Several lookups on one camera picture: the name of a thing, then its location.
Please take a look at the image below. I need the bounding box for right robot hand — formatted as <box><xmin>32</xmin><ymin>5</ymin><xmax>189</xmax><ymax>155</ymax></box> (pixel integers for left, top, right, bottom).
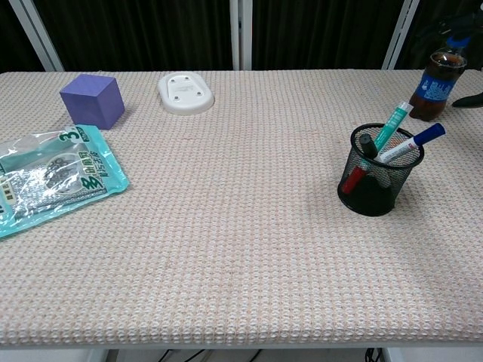
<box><xmin>451</xmin><ymin>94</ymin><xmax>483</xmax><ymax>109</ymax></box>

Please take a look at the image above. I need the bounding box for blue capped white marker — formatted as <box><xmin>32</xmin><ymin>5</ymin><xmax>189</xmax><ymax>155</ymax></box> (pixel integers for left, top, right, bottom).
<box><xmin>378</xmin><ymin>122</ymin><xmax>447</xmax><ymax>164</ymax></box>

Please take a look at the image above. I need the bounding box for white frame post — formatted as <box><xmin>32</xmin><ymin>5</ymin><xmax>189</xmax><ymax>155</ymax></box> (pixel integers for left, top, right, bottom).
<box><xmin>381</xmin><ymin>0</ymin><xmax>420</xmax><ymax>70</ymax></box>
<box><xmin>10</xmin><ymin>0</ymin><xmax>66</xmax><ymax>72</ymax></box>
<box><xmin>229</xmin><ymin>0</ymin><xmax>253</xmax><ymax>72</ymax></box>

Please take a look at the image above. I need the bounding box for cola bottle blue label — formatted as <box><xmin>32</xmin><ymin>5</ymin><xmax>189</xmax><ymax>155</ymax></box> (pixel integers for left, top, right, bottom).
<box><xmin>408</xmin><ymin>35</ymin><xmax>471</xmax><ymax>122</ymax></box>

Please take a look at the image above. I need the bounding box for black mesh pen holder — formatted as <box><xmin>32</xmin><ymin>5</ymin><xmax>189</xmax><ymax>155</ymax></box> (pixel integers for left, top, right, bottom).
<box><xmin>337</xmin><ymin>123</ymin><xmax>426</xmax><ymax>218</ymax></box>

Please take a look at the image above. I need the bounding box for red capped marker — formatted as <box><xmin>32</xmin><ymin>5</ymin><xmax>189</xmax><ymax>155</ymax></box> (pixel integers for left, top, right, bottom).
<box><xmin>341</xmin><ymin>165</ymin><xmax>369</xmax><ymax>195</ymax></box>

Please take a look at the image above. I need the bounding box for teal marker pen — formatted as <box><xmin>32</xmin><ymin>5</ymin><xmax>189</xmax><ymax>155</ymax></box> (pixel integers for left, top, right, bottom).
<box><xmin>373</xmin><ymin>100</ymin><xmax>414</xmax><ymax>152</ymax></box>

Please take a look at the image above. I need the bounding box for white oval plastic device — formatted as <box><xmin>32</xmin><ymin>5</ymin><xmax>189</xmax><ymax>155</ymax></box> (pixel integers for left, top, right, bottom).
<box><xmin>157</xmin><ymin>71</ymin><xmax>216</xmax><ymax>116</ymax></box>

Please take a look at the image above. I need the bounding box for black capped marker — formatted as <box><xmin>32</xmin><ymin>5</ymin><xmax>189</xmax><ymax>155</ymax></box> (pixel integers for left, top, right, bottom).
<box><xmin>358</xmin><ymin>133</ymin><xmax>379</xmax><ymax>160</ymax></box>

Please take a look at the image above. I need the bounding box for black cable bundle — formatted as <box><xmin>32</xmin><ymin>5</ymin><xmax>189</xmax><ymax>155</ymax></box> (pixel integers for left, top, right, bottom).
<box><xmin>149</xmin><ymin>348</ymin><xmax>212</xmax><ymax>362</ymax></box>

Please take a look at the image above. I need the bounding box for purple foam cube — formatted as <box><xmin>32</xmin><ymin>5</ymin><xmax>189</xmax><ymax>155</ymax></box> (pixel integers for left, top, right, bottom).
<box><xmin>59</xmin><ymin>73</ymin><xmax>126</xmax><ymax>131</ymax></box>

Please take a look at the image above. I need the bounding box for teal snack packet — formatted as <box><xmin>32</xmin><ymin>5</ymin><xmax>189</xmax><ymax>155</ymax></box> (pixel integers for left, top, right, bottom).
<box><xmin>0</xmin><ymin>124</ymin><xmax>131</xmax><ymax>241</ymax></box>

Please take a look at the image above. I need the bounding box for black curtain panel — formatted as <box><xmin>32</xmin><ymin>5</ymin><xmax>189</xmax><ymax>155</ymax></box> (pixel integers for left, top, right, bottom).
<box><xmin>395</xmin><ymin>0</ymin><xmax>483</xmax><ymax>71</ymax></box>
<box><xmin>250</xmin><ymin>0</ymin><xmax>405</xmax><ymax>71</ymax></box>
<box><xmin>0</xmin><ymin>0</ymin><xmax>45</xmax><ymax>73</ymax></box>
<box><xmin>32</xmin><ymin>0</ymin><xmax>233</xmax><ymax>72</ymax></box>

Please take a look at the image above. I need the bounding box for beige woven table cloth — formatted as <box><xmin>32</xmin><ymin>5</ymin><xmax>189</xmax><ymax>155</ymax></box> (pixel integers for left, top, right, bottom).
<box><xmin>0</xmin><ymin>69</ymin><xmax>483</xmax><ymax>348</ymax></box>

